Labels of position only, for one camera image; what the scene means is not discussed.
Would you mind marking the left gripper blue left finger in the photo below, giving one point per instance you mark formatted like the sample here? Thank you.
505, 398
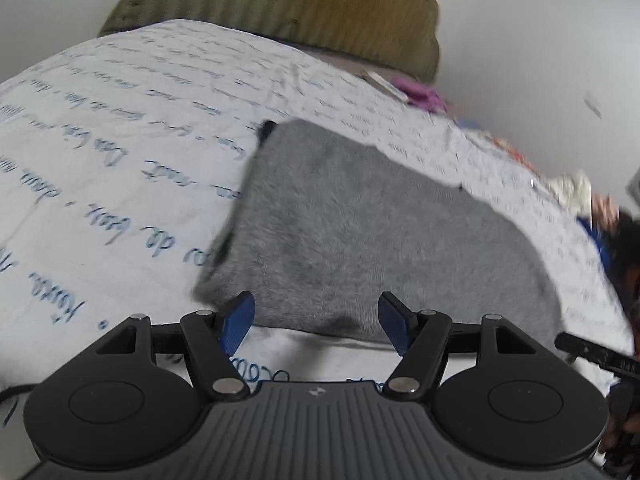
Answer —
234, 321

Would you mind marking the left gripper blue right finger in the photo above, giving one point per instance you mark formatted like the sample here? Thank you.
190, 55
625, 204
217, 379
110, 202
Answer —
398, 322

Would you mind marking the white wall switch right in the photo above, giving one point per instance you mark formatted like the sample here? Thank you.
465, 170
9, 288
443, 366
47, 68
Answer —
592, 104

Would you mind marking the olive green padded headboard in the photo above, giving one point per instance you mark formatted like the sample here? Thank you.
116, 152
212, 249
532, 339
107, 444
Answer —
399, 34

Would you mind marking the purple crumpled cloth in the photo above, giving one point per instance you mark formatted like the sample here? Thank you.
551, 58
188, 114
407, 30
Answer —
421, 95

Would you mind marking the grey and navy knit sweater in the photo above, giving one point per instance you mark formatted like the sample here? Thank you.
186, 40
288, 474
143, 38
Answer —
324, 225

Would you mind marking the colourful floral fabric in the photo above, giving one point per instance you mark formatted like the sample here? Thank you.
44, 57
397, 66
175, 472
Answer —
514, 154

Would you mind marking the white power strip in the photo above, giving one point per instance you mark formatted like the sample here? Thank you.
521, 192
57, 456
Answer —
384, 86

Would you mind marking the cream and pink clothes pile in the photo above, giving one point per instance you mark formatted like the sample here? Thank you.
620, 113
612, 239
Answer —
575, 194

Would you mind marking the person's right hand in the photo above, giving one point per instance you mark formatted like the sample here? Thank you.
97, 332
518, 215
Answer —
620, 444

